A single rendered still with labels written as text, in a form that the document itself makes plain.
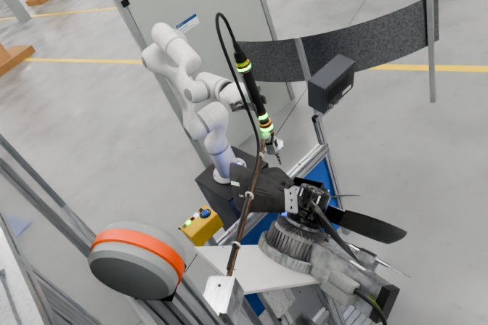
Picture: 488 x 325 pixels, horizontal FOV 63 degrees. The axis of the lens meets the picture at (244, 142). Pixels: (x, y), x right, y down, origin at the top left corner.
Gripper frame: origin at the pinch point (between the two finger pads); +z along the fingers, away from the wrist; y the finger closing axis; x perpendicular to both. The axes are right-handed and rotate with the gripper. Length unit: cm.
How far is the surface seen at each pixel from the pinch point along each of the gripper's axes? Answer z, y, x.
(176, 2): -179, -76, -18
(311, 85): -37, -57, -42
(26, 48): -816, -38, -148
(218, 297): 37, 51, -9
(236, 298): 38, 48, -12
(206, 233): -31, 31, -63
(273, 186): 2.4, 7.6, -33.4
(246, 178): -2.4, 13.8, -25.3
